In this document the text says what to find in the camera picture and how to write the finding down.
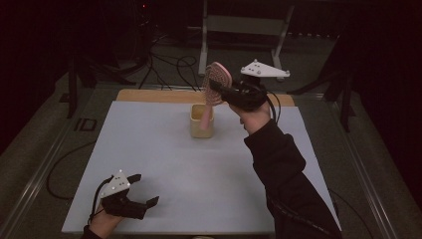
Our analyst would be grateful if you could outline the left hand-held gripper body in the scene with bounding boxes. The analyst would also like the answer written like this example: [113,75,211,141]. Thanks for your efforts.
[100,169,148,221]

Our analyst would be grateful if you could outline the black stand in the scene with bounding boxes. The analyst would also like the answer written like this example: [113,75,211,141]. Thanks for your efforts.
[287,33,356,133]
[59,53,137,119]

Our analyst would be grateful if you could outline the left hand-held gripper cable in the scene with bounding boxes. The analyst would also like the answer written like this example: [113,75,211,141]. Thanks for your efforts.
[88,175,113,225]

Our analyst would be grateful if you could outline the black floor cable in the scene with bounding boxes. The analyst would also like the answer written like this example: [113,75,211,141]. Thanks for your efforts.
[46,140,98,201]

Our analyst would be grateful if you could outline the tangled black floor cables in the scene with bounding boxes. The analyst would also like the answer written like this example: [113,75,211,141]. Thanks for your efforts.
[138,33,200,93]

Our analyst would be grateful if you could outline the aluminium frame rail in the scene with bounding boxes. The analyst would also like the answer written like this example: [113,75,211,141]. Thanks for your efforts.
[0,86,101,233]
[292,93,402,239]

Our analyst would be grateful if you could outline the grey metal stand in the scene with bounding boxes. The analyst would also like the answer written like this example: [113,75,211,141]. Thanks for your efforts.
[197,0,296,83]

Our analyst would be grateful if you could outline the person's left hand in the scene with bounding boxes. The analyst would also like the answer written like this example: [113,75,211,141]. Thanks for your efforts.
[89,205,125,239]

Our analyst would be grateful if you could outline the pink hairbrush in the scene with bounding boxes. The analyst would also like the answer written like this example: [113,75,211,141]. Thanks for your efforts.
[198,61,233,131]

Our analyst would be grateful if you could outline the cream square holder cup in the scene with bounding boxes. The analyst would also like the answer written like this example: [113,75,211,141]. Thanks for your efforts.
[189,103,215,139]

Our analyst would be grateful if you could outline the right hand-held gripper cable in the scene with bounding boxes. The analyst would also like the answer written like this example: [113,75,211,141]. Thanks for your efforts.
[265,90,283,125]

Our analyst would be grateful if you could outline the white table mat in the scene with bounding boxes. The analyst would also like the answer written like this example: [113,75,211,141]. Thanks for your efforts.
[61,100,342,235]

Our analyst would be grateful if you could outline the hand-held gripper cable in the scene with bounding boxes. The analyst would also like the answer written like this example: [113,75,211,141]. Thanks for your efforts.
[88,175,113,225]
[265,90,283,125]

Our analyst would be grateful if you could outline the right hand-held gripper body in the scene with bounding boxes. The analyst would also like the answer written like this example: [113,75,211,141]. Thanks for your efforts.
[218,59,291,113]

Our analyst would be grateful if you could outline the person's right hand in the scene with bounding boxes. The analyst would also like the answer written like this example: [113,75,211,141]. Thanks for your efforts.
[228,99,273,135]

